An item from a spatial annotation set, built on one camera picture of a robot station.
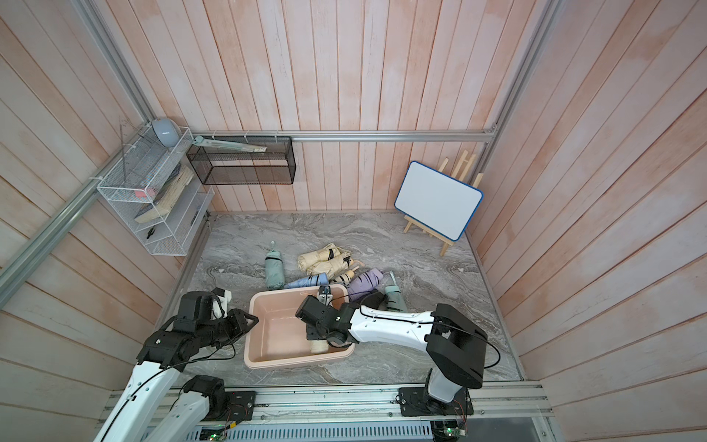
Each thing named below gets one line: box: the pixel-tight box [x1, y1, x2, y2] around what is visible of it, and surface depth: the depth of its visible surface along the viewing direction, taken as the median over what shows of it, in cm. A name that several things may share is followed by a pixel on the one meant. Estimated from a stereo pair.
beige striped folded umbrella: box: [328, 265, 360, 288], surface depth 97 cm
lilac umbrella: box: [347, 267, 384, 302], surface depth 97 cm
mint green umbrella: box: [265, 241, 286, 291], surface depth 101 cm
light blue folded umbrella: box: [284, 272, 330, 290], surface depth 94 cm
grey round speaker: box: [151, 117, 182, 149], surface depth 84 cm
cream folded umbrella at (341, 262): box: [305, 252, 366, 280], surface depth 100 cm
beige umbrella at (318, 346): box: [310, 339, 329, 354], surface depth 77 cm
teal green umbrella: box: [384, 270, 408, 313], surface depth 94 cm
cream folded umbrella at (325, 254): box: [297, 242, 341, 271], surface depth 102 cm
